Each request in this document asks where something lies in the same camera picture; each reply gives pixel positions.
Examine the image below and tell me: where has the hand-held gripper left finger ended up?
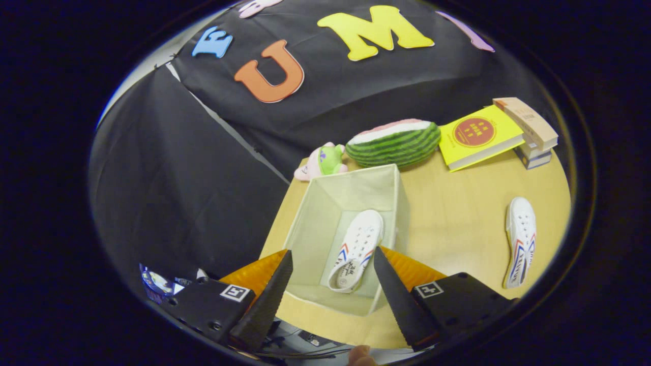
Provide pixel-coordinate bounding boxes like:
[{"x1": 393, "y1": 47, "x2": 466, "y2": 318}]
[{"x1": 164, "y1": 249, "x2": 294, "y2": 352}]

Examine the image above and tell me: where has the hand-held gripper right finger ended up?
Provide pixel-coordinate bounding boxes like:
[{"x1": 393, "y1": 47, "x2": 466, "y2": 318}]
[{"x1": 373, "y1": 247, "x2": 516, "y2": 353}]

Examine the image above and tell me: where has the white canvas shoe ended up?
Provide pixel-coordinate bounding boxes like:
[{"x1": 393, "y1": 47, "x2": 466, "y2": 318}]
[
  {"x1": 502, "y1": 197, "x2": 537, "y2": 289},
  {"x1": 327, "y1": 209, "x2": 384, "y2": 294}
]

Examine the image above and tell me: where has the beige fabric storage box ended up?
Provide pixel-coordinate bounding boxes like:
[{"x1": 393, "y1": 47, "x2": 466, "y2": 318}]
[{"x1": 282, "y1": 164, "x2": 410, "y2": 317}]

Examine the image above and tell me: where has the open laptop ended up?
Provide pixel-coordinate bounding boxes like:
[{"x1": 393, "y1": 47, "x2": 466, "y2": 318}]
[{"x1": 140, "y1": 263, "x2": 179, "y2": 303}]

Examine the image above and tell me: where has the black backdrop cloth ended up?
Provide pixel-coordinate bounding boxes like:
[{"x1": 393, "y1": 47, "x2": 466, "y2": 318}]
[{"x1": 89, "y1": 0, "x2": 555, "y2": 285}]

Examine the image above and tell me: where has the pink plush toy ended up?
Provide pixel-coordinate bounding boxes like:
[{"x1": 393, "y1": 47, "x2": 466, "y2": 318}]
[{"x1": 294, "y1": 142, "x2": 349, "y2": 182}]

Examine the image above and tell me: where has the watermelon slice plush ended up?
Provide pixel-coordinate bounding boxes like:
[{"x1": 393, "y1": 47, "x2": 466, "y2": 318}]
[{"x1": 346, "y1": 118, "x2": 441, "y2": 168}]

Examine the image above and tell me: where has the yellow book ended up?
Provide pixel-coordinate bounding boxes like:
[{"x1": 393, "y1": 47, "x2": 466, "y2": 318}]
[{"x1": 438, "y1": 105, "x2": 525, "y2": 172}]

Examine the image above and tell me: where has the dark blue book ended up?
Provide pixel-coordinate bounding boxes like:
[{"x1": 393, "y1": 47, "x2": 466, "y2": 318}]
[{"x1": 514, "y1": 145, "x2": 552, "y2": 170}]

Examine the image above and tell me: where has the tan book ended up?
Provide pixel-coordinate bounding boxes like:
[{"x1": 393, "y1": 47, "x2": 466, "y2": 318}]
[{"x1": 492, "y1": 97, "x2": 559, "y2": 151}]

